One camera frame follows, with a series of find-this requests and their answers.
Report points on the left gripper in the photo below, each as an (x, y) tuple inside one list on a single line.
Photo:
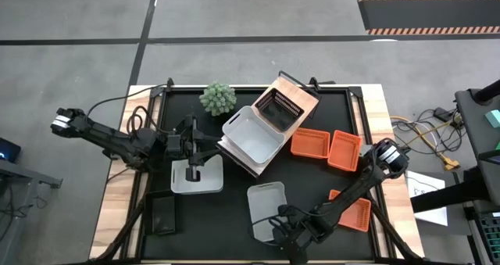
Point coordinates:
[(193, 147)]

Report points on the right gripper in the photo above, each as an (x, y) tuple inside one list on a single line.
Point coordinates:
[(298, 233)]

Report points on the orange mesh basket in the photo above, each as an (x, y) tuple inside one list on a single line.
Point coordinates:
[(310, 143), (357, 216), (343, 151)]

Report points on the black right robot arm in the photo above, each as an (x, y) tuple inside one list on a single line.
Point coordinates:
[(351, 194)]

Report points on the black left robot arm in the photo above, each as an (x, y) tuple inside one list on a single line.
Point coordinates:
[(105, 138)]

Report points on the green plant in white pot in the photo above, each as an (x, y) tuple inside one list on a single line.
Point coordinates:
[(218, 99)]

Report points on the black table mat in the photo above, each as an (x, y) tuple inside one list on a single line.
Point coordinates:
[(218, 218)]

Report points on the white paper sheet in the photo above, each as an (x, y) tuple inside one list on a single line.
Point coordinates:
[(423, 181)]

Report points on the grey metal stand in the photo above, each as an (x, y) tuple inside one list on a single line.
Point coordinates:
[(27, 173)]

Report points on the black power adapter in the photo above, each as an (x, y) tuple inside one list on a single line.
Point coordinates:
[(443, 113)]

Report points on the black box with blue light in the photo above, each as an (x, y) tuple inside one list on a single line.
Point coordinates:
[(9, 149)]

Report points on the black keyboard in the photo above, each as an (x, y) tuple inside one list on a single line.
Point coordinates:
[(491, 231)]

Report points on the dark grey desk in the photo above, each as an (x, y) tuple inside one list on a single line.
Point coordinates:
[(474, 120)]

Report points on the green block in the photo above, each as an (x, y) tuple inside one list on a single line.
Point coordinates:
[(494, 118)]

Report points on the hazard striped floor mat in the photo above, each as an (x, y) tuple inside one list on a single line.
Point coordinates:
[(429, 15)]

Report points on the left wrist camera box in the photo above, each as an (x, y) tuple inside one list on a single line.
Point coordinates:
[(174, 144)]

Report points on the wood shelf with black frame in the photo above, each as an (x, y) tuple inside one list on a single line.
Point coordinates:
[(301, 97)]

